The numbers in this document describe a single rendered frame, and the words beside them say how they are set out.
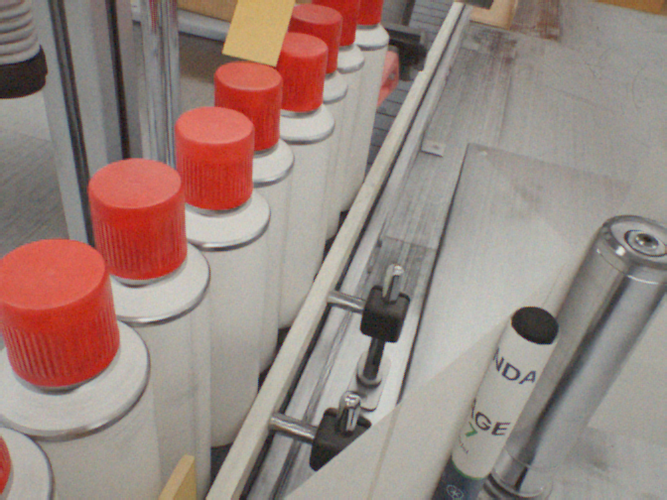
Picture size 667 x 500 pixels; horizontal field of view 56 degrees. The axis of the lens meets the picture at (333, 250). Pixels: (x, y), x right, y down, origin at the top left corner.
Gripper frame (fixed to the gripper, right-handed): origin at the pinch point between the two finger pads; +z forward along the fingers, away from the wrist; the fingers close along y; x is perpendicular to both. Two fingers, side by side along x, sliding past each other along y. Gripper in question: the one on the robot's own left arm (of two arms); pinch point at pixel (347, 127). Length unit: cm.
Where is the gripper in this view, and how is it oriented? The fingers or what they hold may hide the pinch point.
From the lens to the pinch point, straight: 59.0
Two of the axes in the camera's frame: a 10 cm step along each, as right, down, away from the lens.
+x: 1.3, 0.9, 9.9
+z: -2.7, 9.6, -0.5
